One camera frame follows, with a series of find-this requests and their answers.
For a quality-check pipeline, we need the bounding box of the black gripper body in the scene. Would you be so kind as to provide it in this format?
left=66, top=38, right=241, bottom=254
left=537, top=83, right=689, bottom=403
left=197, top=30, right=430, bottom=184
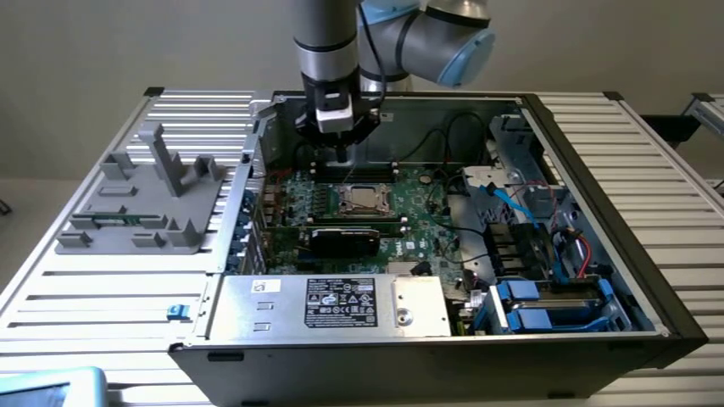
left=301, top=71, right=367, bottom=128

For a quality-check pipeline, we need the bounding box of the silver CPU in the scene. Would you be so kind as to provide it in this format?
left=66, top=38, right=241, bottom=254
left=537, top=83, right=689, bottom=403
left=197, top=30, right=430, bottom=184
left=346, top=186, right=383, bottom=210

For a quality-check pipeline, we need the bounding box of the black RAM slot bank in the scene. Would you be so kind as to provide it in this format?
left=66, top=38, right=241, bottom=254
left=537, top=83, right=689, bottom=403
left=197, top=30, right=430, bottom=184
left=311, top=163, right=399, bottom=184

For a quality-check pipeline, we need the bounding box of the green motherboard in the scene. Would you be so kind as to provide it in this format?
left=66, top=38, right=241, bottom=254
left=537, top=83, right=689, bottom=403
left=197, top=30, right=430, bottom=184
left=258, top=163, right=473, bottom=277

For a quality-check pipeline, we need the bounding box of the black graphics card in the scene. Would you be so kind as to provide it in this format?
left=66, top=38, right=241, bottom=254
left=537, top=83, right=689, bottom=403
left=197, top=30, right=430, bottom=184
left=266, top=224, right=410, bottom=259

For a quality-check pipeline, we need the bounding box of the metal disk bay cage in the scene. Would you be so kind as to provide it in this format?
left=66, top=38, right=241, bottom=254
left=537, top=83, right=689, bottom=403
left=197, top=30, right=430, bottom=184
left=461, top=113, right=571, bottom=222

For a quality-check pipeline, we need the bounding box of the grey printed parts rack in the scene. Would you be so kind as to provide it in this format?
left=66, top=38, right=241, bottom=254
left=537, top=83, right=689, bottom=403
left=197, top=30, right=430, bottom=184
left=54, top=123, right=230, bottom=256

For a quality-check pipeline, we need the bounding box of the black case fan shroud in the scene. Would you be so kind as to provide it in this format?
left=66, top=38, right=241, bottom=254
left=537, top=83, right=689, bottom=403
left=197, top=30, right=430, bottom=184
left=485, top=220, right=554, bottom=282

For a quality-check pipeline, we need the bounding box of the green RAM stick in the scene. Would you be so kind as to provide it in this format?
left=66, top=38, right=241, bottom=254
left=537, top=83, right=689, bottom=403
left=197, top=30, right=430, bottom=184
left=71, top=212, right=162, bottom=226

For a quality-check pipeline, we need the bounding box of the silver power supply unit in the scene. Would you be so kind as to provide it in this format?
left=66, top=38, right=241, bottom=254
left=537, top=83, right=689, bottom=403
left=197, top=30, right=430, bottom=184
left=207, top=274, right=453, bottom=339

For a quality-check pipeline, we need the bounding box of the hard disk blue caddy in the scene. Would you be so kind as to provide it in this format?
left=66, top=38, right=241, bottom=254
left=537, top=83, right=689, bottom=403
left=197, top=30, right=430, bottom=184
left=489, top=277, right=633, bottom=337

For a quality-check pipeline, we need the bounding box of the black open PC case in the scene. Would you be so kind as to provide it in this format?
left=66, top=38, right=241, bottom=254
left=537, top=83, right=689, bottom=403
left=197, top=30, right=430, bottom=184
left=169, top=89, right=711, bottom=407

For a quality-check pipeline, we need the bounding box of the metal slat side table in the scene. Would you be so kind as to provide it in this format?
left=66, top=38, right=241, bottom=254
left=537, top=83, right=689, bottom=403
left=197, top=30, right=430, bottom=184
left=682, top=92, right=724, bottom=137

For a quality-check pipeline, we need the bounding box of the teal framed monitor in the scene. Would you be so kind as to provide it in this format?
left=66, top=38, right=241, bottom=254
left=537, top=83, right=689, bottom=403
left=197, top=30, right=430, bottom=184
left=0, top=365, right=110, bottom=407

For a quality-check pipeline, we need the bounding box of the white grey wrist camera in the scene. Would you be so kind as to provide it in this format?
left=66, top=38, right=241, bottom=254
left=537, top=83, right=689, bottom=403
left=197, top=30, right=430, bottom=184
left=315, top=86, right=357, bottom=134

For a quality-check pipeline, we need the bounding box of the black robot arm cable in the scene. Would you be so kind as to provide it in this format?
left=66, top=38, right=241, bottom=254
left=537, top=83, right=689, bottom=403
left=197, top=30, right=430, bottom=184
left=358, top=2, right=390, bottom=112

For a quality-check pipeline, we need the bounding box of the black looped power wire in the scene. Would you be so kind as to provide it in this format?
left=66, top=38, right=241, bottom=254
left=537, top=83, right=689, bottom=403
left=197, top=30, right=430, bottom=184
left=406, top=113, right=490, bottom=165

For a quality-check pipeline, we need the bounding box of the CPU socket metal frame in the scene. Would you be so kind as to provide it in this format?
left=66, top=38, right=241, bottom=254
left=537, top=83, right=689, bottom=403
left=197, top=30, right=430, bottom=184
left=333, top=181, right=397, bottom=218

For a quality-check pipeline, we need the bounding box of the black wire across motherboard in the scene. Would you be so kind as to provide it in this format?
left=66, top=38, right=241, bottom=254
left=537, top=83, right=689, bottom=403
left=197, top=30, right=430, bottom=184
left=425, top=168, right=495, bottom=239

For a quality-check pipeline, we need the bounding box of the light blue SATA wire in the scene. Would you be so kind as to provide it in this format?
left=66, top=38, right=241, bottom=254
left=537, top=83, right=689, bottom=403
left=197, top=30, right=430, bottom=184
left=478, top=181, right=541, bottom=226

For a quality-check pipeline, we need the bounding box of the dark blue SATA wire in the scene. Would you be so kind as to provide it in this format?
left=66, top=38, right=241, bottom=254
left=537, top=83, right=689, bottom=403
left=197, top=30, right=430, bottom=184
left=550, top=228, right=574, bottom=284

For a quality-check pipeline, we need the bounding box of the red wire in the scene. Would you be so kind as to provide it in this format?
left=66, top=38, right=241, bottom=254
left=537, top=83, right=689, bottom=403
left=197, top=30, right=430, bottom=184
left=571, top=234, right=594, bottom=280

